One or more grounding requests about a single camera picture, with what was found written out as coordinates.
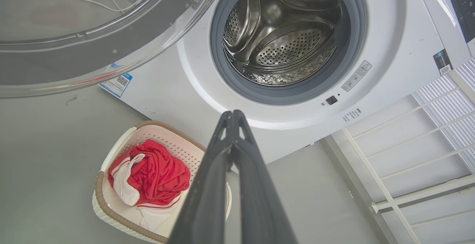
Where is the white metal rack frame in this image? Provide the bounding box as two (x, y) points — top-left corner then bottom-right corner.
(322, 58), (475, 244)

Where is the blue energy label sticker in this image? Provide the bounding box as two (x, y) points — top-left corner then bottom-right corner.
(99, 72), (133, 99)

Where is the white plastic laundry basket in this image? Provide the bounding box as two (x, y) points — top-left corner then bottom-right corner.
(92, 120), (233, 244)

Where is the small dark qr sticker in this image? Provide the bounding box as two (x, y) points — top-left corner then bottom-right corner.
(433, 49), (453, 76)

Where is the white front-load washing machine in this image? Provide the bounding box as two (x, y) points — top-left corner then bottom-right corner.
(98, 0), (475, 165)

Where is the red and white garment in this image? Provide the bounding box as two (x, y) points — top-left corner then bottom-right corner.
(107, 139), (192, 234)

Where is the black washer control panel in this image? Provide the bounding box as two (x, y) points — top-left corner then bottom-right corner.
(444, 0), (475, 43)

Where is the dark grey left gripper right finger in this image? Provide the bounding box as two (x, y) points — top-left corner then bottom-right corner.
(232, 109), (298, 244)

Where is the white warning sticker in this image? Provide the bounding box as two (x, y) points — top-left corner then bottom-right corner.
(341, 60), (373, 92)

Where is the stainless steel washer drum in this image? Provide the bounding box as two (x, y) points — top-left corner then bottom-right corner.
(222, 0), (343, 87)

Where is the round black glass washer door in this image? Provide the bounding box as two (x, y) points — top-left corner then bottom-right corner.
(0, 0), (229, 98)

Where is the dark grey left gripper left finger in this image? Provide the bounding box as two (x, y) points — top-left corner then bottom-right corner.
(168, 110), (236, 244)

